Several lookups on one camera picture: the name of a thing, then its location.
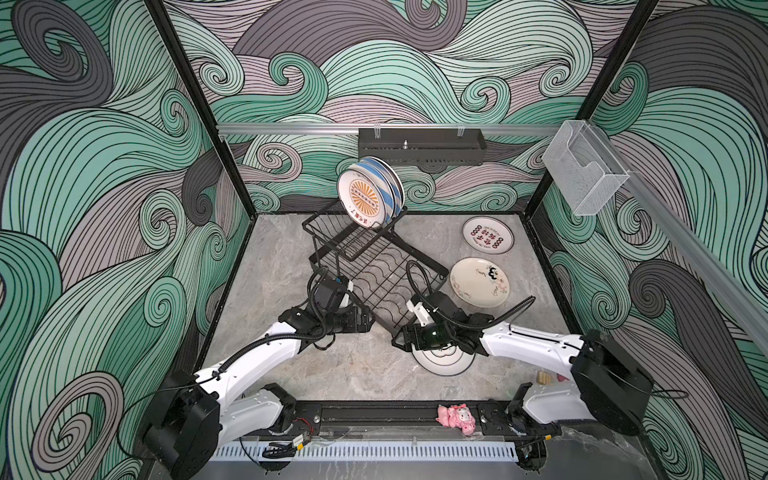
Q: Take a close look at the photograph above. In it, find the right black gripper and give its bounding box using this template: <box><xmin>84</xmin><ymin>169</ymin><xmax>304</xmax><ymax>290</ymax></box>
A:
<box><xmin>388</xmin><ymin>322</ymin><xmax>456</xmax><ymax>353</ymax></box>

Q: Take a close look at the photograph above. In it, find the black rimmed white plate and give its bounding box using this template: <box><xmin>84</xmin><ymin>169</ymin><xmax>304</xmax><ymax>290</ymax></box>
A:
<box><xmin>412</xmin><ymin>346</ymin><xmax>475</xmax><ymax>377</ymax></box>

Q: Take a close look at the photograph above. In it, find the black wire dish rack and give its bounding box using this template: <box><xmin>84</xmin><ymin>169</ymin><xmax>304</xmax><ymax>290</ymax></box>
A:
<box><xmin>302</xmin><ymin>200</ymin><xmax>448</xmax><ymax>336</ymax></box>

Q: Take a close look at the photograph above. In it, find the cream cartoon plate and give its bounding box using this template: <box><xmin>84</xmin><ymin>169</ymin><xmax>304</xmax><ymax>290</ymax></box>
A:
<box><xmin>449</xmin><ymin>257</ymin><xmax>510</xmax><ymax>308</ymax></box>

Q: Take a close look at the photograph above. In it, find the orange sunburst plate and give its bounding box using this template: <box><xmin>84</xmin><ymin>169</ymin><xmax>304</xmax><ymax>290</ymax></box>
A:
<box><xmin>337</xmin><ymin>170</ymin><xmax>385</xmax><ymax>228</ymax></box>
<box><xmin>365</xmin><ymin>156</ymin><xmax>405</xmax><ymax>213</ymax></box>

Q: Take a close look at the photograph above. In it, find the red patterned white plate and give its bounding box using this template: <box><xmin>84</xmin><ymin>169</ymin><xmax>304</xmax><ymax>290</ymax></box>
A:
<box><xmin>462</xmin><ymin>216</ymin><xmax>515</xmax><ymax>255</ymax></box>

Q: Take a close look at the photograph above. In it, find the blue striped plate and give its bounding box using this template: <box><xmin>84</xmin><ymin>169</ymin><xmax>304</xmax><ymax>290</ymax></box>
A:
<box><xmin>349</xmin><ymin>162</ymin><xmax>396</xmax><ymax>223</ymax></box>

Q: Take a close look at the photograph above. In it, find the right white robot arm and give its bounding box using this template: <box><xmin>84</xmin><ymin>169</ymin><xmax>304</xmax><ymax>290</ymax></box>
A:
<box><xmin>393</xmin><ymin>260</ymin><xmax>689</xmax><ymax>436</ymax></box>

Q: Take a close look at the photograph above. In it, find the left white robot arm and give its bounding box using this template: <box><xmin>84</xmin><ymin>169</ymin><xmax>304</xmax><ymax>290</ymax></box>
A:
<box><xmin>139</xmin><ymin>269</ymin><xmax>372</xmax><ymax>479</ymax></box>

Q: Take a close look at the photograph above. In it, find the pink plush toy centre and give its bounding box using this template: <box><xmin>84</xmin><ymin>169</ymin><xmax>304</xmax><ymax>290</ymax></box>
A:
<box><xmin>436</xmin><ymin>404</ymin><xmax>476</xmax><ymax>436</ymax></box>

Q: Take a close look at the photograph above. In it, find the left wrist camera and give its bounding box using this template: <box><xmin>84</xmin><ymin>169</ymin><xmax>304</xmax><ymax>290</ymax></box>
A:
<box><xmin>338</xmin><ymin>280</ymin><xmax>354</xmax><ymax>310</ymax></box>

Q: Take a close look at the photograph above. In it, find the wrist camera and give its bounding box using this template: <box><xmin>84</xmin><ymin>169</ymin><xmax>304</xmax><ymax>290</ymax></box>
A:
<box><xmin>406</xmin><ymin>300</ymin><xmax>433</xmax><ymax>327</ymax></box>
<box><xmin>338</xmin><ymin>280</ymin><xmax>354</xmax><ymax>310</ymax></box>

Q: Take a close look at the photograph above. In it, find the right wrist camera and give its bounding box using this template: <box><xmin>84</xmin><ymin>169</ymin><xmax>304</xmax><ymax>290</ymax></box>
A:
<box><xmin>406</xmin><ymin>300</ymin><xmax>433</xmax><ymax>327</ymax></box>

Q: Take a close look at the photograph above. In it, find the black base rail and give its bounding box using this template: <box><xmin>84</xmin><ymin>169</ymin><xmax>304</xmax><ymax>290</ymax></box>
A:
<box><xmin>239</xmin><ymin>398</ymin><xmax>637</xmax><ymax>438</ymax></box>

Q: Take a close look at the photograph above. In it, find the white slotted cable duct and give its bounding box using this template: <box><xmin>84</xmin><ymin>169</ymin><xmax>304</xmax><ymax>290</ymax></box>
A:
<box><xmin>211</xmin><ymin>440</ymin><xmax>518</xmax><ymax>463</ymax></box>

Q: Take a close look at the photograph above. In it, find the black perforated wall shelf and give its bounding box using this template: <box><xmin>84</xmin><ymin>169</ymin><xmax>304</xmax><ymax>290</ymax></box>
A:
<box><xmin>358</xmin><ymin>127</ymin><xmax>488</xmax><ymax>167</ymax></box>

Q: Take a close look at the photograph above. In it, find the aluminium rail back wall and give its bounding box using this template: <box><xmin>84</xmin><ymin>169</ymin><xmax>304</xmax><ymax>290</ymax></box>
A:
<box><xmin>216</xmin><ymin>122</ymin><xmax>560</xmax><ymax>137</ymax></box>

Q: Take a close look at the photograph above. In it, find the aluminium rail wall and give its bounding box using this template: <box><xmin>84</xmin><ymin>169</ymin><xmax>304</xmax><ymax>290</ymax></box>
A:
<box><xmin>216</xmin><ymin>122</ymin><xmax>560</xmax><ymax>137</ymax></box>
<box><xmin>591</xmin><ymin>126</ymin><xmax>767</xmax><ymax>352</ymax></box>

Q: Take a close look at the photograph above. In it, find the clear acrylic wall holder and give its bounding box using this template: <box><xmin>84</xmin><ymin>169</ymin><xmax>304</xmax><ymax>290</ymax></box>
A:
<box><xmin>543</xmin><ymin>120</ymin><xmax>630</xmax><ymax>217</ymax></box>

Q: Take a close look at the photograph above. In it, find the aluminium rail right wall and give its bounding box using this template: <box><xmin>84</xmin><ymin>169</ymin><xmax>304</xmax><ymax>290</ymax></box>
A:
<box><xmin>591</xmin><ymin>126</ymin><xmax>767</xmax><ymax>352</ymax></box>

